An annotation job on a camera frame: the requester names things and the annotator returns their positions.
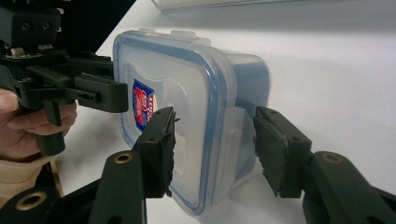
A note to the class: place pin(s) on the small clear plastic container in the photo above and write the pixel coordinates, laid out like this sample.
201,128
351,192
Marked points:
193,77

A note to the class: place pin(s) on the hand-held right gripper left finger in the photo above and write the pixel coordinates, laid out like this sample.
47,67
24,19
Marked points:
155,155

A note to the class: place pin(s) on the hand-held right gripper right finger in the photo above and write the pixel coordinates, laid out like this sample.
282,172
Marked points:
286,155

